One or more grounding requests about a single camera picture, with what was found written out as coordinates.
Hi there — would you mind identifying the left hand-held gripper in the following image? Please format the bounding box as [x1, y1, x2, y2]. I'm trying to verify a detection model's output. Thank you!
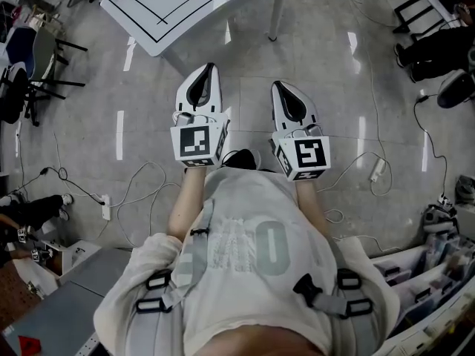
[169, 63, 231, 168]

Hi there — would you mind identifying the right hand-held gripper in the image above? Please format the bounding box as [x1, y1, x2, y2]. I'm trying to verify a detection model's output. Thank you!
[269, 80, 332, 182]

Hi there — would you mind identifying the person's left forearm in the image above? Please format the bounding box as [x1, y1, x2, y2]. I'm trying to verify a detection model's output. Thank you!
[166, 166, 207, 243]

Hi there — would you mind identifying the person's right forearm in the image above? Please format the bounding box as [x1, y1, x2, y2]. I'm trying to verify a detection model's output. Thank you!
[295, 179, 332, 241]

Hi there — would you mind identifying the white table leg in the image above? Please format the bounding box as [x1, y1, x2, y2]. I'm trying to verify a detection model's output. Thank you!
[267, 0, 289, 42]

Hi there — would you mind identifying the white power strip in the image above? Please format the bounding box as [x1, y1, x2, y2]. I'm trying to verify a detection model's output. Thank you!
[369, 157, 386, 183]
[99, 194, 112, 221]

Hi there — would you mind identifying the person's white t-shirt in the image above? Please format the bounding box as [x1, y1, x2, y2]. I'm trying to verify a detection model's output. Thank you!
[92, 167, 402, 356]

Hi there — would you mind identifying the grey harness with black buckles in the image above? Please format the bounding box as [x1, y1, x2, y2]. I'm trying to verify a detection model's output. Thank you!
[135, 198, 376, 356]

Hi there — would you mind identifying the grey and black office chair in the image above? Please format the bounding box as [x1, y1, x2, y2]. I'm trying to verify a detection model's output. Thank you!
[436, 68, 475, 110]

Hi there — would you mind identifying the grey chair with black legs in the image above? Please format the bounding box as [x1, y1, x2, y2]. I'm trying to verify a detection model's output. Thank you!
[27, 27, 90, 102]

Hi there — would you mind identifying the blue chair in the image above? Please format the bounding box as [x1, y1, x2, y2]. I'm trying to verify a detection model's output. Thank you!
[0, 26, 38, 70]

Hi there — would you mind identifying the white open box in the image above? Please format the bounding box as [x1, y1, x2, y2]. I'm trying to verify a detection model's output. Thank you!
[40, 237, 103, 277]

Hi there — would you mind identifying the white storage shelf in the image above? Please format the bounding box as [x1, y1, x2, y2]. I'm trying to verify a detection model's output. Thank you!
[370, 235, 475, 356]

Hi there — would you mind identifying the grey cabinet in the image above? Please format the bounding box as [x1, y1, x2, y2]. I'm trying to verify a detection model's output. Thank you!
[0, 248, 133, 356]

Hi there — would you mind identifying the red diamond-shaped object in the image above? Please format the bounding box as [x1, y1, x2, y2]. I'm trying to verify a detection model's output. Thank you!
[17, 334, 42, 356]

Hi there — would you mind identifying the black metal frame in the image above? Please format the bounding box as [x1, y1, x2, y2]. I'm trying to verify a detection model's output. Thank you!
[392, 0, 452, 36]

